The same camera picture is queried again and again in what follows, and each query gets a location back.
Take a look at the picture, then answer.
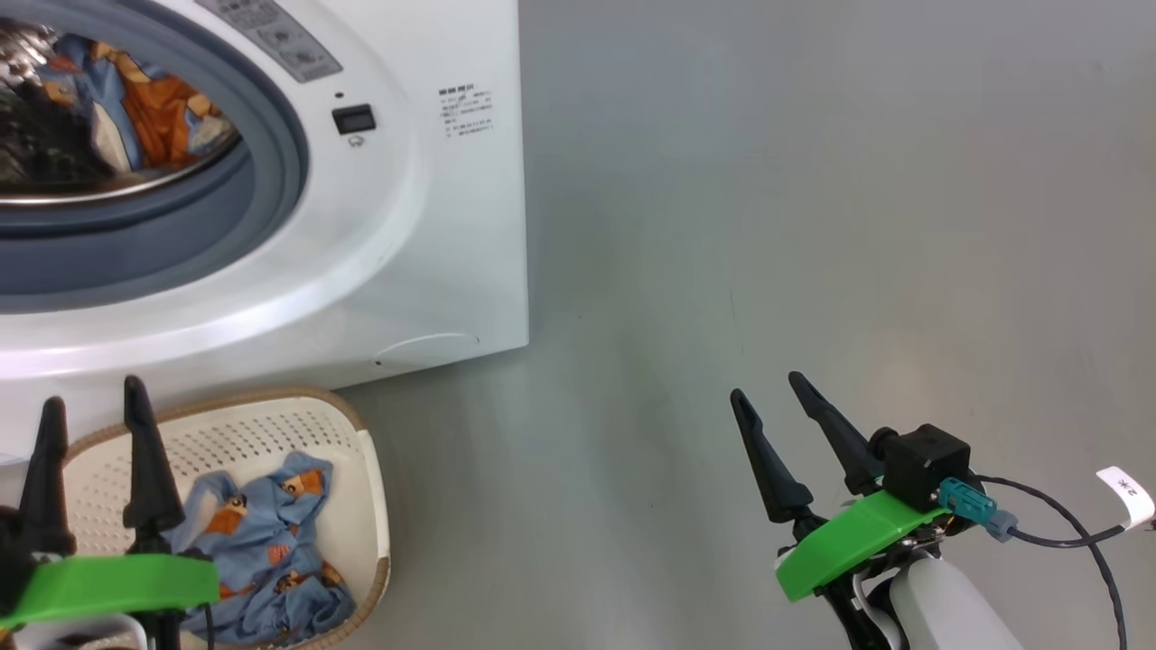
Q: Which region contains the blue bear print garment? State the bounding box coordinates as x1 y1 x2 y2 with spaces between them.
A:
163 451 358 646

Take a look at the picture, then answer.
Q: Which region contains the white front-load washing machine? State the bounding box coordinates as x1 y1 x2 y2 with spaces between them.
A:
0 0 530 463

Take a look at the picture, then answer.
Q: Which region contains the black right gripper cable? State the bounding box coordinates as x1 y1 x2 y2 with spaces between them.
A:
971 474 1130 650

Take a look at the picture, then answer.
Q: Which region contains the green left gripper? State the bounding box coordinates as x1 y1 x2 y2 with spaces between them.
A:
0 376 220 650

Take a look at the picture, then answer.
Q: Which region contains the cream perforated laundry basket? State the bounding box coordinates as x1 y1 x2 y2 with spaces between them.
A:
54 388 391 650

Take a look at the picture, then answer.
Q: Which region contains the white right cable tag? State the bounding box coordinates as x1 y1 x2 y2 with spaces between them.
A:
1095 467 1156 534

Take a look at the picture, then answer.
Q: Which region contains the teal right camera connector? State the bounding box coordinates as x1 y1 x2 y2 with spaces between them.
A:
937 478 1019 543

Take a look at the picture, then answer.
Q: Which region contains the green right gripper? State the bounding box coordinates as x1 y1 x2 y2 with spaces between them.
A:
730 371 949 650

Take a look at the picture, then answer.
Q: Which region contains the grey warning label sticker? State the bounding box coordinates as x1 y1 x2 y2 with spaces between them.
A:
194 0 344 84

